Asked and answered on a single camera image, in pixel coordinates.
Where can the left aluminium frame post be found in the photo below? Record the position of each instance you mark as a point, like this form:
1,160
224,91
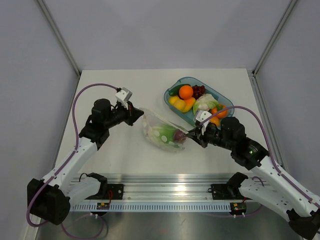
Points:
58,36

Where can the clear dotted zip bag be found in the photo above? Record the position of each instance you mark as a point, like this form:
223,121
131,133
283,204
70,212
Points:
151,118

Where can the aluminium mounting rail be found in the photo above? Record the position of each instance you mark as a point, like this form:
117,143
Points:
167,187

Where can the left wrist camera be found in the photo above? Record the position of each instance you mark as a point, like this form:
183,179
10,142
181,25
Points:
123,96

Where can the orange fruit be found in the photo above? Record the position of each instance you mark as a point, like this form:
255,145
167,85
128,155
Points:
185,92

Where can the yellow peach fruit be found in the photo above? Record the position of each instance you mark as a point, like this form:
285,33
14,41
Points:
180,104

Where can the yellow orange mango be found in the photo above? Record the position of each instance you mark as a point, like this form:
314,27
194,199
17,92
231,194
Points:
189,104

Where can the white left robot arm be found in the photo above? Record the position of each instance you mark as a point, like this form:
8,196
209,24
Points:
51,197

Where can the white cauliflower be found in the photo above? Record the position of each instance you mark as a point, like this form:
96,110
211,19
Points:
206,102

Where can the teal plastic basket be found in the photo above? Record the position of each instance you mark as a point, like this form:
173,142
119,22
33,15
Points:
191,81

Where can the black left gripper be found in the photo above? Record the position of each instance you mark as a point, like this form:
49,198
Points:
132,113

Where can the dark red plum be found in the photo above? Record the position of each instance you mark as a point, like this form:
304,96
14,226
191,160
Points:
179,137

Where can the orange persimmon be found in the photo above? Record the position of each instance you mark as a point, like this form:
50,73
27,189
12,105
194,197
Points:
217,111

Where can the white slotted cable duct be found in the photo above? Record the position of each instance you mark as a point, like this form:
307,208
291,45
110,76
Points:
194,207

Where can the green white lettuce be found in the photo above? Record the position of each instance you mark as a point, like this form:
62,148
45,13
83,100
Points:
162,133

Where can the green cucumber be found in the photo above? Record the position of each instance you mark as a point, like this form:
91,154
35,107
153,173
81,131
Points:
174,91

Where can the red grapes bunch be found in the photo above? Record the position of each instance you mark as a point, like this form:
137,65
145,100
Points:
198,91

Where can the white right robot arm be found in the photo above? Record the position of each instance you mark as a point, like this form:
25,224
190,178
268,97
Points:
286,197

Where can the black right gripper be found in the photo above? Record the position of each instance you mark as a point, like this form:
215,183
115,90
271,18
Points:
196,133

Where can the yellow lemon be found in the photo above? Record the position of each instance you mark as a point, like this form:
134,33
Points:
173,99

